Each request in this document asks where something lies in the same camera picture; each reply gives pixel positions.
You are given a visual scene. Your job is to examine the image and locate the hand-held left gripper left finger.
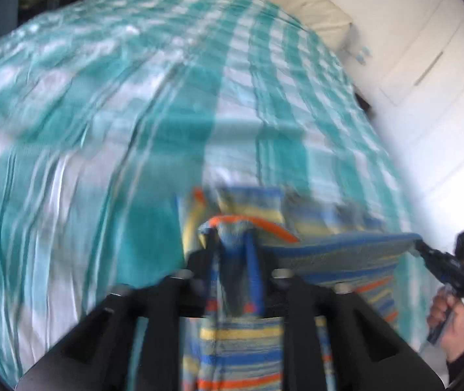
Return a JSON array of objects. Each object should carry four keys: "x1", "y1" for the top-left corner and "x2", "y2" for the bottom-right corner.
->
[{"x1": 16, "y1": 248, "x2": 221, "y2": 391}]

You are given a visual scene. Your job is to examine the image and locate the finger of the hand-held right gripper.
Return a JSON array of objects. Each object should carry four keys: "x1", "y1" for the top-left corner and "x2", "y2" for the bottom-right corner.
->
[{"x1": 414, "y1": 239, "x2": 441, "y2": 266}]

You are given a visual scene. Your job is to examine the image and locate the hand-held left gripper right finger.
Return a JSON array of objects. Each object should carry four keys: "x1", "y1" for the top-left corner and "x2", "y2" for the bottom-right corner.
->
[{"x1": 244, "y1": 232, "x2": 446, "y2": 391}]

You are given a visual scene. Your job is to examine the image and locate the striped knit shirt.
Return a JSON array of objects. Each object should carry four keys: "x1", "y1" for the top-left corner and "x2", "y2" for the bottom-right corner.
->
[{"x1": 177, "y1": 185, "x2": 422, "y2": 391}]

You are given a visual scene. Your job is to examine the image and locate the person's right forearm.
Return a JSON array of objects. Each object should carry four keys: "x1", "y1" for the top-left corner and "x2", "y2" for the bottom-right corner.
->
[{"x1": 446, "y1": 340, "x2": 464, "y2": 384}]

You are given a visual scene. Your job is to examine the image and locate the person's right hand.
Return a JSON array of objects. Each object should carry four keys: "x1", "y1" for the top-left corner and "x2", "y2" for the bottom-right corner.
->
[{"x1": 427, "y1": 291, "x2": 464, "y2": 361}]

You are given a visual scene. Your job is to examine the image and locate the dark nightstand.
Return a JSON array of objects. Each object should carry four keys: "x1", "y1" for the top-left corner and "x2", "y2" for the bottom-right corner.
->
[{"x1": 354, "y1": 87, "x2": 375, "y2": 121}]

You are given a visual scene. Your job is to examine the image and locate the teal plaid bed blanket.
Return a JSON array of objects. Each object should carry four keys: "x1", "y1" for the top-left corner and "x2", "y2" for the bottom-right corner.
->
[{"x1": 0, "y1": 0, "x2": 432, "y2": 379}]

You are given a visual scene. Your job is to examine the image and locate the white wardrobe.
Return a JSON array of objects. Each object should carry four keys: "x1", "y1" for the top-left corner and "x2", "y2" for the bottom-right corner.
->
[{"x1": 338, "y1": 0, "x2": 464, "y2": 253}]

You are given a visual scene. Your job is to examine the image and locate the cream padded headboard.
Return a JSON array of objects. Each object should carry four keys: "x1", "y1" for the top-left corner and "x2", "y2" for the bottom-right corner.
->
[{"x1": 130, "y1": 0, "x2": 357, "y2": 50}]

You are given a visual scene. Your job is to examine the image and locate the wall outlet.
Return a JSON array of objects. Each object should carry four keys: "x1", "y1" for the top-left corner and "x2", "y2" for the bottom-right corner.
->
[{"x1": 354, "y1": 43, "x2": 373, "y2": 66}]

